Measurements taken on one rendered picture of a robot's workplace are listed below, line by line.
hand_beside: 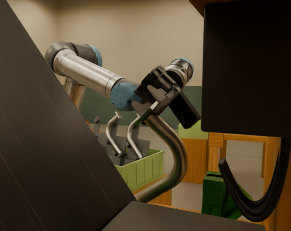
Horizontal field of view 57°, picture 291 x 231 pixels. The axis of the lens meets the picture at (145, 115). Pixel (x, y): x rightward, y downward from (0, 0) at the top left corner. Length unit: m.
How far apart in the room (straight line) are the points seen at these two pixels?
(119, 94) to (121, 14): 7.85
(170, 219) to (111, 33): 8.31
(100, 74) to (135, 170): 0.84
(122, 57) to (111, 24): 1.09
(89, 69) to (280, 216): 0.61
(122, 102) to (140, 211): 0.39
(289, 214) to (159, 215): 0.28
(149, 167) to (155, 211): 1.27
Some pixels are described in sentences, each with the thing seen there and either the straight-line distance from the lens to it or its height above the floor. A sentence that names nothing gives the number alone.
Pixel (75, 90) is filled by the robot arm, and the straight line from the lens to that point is 1.10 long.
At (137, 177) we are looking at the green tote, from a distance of 1.55.
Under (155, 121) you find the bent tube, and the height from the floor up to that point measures 1.33.
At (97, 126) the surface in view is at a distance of 1.95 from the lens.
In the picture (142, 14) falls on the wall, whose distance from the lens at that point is 8.27.
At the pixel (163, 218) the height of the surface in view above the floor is 1.24.
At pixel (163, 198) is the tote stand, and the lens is 1.76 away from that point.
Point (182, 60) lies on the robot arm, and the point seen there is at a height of 1.47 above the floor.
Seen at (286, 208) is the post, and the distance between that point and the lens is 0.57.
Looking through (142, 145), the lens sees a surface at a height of 1.00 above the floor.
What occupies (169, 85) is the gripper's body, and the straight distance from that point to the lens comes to 0.63.
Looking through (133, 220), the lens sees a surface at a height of 1.24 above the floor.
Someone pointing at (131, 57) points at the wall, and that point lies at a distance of 8.21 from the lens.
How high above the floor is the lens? 1.41
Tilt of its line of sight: 8 degrees down
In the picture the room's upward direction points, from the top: straight up
